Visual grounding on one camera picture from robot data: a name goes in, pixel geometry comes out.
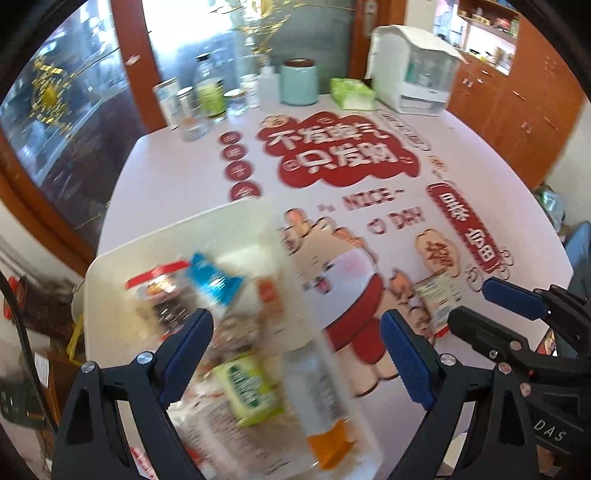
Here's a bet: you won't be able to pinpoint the white and orange snack pack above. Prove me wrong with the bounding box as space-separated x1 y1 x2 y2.
281 342 355 470

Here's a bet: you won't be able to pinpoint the green snack packet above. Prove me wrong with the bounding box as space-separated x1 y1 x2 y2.
212 355 283 428

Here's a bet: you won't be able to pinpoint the red label dark snack bag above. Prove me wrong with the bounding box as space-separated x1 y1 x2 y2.
124 260 197 336

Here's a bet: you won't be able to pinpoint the white and blue snack pack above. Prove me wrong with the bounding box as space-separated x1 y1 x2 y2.
187 252 245 308

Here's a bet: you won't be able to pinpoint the clear bag nut snacks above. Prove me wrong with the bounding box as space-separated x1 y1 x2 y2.
201 313 267 369

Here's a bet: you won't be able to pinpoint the red cartoon snack pack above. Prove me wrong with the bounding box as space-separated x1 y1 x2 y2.
130 447 158 480

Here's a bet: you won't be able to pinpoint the pink printed table mat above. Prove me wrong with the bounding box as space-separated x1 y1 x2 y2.
99 96 573 477

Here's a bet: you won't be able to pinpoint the clear white text snack pack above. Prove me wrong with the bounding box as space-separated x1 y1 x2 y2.
167 397 315 479

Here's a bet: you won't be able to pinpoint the red lid jar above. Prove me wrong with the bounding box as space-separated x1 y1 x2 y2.
3 276 27 321

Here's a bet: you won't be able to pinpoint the white plastic storage bin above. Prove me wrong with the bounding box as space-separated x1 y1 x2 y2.
84 199 383 479

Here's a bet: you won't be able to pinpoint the wooden cabinet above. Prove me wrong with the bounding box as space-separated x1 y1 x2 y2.
448 1 584 189

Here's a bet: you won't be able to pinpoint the white water dispenser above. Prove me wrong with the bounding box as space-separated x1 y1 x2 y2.
365 25 466 116

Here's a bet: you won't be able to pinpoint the green tissue pack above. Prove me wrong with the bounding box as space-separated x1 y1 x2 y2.
331 78 376 111

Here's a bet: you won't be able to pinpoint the teal canister brown lid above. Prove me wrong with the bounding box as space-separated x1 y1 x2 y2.
280 58 320 106

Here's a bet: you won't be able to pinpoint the drinking glass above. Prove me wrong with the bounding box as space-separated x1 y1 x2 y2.
179 113 209 142

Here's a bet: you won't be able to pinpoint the white squeeze bottle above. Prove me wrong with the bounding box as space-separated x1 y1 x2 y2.
257 66 280 112

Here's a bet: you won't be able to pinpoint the small glass jar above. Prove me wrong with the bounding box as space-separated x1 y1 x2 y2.
223 88 247 116

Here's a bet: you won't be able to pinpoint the small white pill bottle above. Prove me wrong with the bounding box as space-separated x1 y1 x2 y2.
240 74 259 109

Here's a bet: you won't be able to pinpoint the silver metal tin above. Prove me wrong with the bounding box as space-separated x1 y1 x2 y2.
176 86 195 118

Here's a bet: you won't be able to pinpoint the white carton box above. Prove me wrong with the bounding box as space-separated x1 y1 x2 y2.
152 77 179 130

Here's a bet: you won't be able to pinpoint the clear bottle green label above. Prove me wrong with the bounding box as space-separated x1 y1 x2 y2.
193 52 226 123

